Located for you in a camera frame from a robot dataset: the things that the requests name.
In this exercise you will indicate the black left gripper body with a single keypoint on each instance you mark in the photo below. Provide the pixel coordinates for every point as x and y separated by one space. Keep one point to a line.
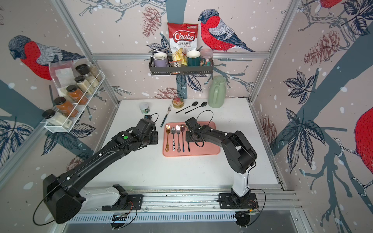
153 139

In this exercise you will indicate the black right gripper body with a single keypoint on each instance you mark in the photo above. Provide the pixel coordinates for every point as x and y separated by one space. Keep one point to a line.
189 136

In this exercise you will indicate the iridescent rainbow spoon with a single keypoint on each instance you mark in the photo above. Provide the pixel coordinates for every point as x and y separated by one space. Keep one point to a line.
182 129

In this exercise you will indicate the silver fork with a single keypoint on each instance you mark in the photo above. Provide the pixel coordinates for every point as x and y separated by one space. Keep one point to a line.
178 131

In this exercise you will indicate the silver spoon cow-pattern handle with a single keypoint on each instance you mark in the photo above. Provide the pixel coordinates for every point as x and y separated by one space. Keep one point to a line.
173 132

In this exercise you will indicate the gold fork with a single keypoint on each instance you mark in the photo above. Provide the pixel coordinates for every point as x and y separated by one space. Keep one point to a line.
168 130

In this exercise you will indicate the black spoon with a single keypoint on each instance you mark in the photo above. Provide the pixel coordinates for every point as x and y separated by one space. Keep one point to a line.
193 105
202 105

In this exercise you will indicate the green handled fork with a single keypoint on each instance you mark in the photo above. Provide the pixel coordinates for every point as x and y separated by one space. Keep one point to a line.
165 117

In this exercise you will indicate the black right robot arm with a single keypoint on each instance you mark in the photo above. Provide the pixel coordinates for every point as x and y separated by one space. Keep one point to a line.
238 151

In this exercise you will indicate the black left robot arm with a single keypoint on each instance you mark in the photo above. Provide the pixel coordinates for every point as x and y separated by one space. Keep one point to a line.
62 193

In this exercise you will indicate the pink plastic tray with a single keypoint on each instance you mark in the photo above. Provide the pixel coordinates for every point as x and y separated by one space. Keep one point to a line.
191 149

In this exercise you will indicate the yellow round tin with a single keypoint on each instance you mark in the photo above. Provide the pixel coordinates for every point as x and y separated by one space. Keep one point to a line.
178 102

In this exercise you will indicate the green plastic jug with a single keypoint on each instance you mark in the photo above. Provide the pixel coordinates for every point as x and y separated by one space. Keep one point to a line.
217 92

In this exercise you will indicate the dark green mug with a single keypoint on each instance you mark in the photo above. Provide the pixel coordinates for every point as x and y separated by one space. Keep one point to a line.
193 58

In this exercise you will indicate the purple mug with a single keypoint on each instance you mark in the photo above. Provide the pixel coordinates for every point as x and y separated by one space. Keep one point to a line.
160 60

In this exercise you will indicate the clear pink lidded jar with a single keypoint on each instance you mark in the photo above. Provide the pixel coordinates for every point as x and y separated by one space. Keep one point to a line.
206 57

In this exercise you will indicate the beige spice jar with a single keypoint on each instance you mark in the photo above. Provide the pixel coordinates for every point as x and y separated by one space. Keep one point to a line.
84 85

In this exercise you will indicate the orange spice jar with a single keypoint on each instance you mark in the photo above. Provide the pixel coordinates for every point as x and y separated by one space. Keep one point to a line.
77 95
66 107

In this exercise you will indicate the clear acrylic spice rack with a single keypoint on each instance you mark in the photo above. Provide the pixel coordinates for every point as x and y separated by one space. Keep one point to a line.
81 108

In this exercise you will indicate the spice jar rear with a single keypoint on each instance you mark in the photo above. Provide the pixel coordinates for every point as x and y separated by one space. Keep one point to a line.
84 70

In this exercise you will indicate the red Chuba chips bag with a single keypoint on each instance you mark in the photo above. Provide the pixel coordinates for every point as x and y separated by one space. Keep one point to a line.
183 38

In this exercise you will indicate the white spice jar front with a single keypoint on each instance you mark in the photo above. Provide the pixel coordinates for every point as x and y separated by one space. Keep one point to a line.
57 119

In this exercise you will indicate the clear plastic bag in rack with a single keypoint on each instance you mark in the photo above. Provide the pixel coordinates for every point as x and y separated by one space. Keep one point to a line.
63 76

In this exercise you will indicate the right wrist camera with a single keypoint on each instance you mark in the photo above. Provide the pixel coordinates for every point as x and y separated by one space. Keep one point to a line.
192 124

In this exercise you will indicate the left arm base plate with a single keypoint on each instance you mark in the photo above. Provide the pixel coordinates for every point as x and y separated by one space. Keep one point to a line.
128 202

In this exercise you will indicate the black wire wall shelf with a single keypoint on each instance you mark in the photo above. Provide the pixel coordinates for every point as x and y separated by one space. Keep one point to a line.
182 70

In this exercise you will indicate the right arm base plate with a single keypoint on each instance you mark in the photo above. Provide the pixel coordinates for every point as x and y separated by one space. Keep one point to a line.
233 201

